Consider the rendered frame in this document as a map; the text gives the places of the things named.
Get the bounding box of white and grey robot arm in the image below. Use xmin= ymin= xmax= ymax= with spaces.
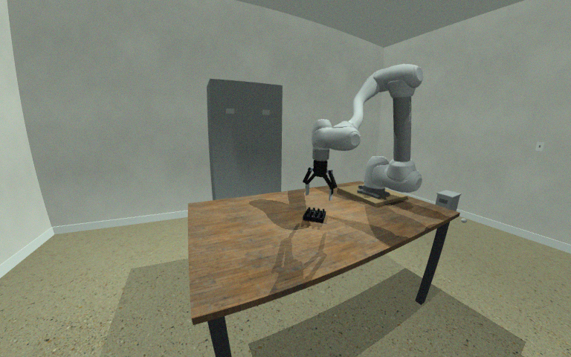
xmin=312 ymin=64 xmax=423 ymax=199

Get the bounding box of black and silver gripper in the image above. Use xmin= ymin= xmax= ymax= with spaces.
xmin=303 ymin=160 xmax=337 ymax=201

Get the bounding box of black knob box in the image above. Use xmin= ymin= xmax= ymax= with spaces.
xmin=303 ymin=208 xmax=326 ymax=222

